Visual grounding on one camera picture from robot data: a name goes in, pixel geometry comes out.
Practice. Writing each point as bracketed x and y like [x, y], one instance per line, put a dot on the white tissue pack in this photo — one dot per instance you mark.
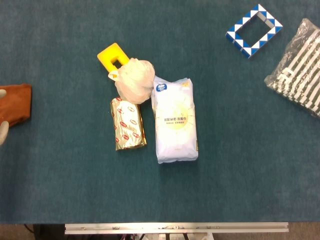
[175, 122]

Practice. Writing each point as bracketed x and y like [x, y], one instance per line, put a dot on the gold foil snack pack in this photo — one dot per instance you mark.
[127, 125]

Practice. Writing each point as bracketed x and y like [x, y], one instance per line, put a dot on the yellow plastic block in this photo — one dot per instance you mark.
[110, 56]

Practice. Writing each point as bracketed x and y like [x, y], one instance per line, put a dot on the crumpled white plastic bag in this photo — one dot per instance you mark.
[135, 80]

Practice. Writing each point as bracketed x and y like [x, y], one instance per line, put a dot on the striped garment in clear bag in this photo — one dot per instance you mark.
[297, 72]

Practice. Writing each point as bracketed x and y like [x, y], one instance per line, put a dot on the blue white snake puzzle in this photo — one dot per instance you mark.
[275, 27]

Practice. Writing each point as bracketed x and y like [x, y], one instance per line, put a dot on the aluminium frame rail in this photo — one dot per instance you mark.
[175, 227]

